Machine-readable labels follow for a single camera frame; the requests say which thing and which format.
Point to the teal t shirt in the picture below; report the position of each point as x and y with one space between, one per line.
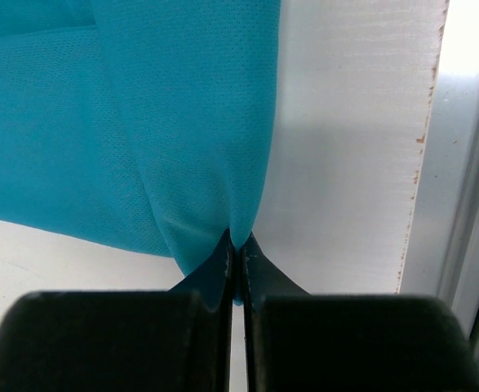
141 125

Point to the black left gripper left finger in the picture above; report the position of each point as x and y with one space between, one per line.
174 340

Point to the aluminium rail beam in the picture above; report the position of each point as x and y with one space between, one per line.
442 257

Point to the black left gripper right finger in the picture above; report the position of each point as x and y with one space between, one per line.
297 341

